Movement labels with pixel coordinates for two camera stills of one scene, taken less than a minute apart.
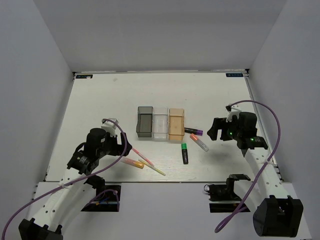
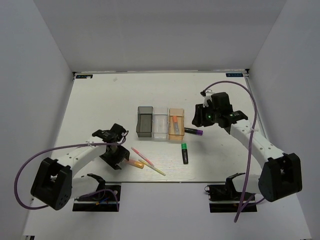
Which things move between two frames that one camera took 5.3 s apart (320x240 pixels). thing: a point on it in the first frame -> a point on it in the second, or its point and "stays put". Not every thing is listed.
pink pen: x=148 y=161 stays put
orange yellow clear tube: x=134 y=163 stays put
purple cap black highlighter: x=197 y=132 stays put
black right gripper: x=219 y=123 -> x=198 y=120
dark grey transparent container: x=144 y=128 stays put
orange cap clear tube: x=199 y=142 -> x=176 y=127
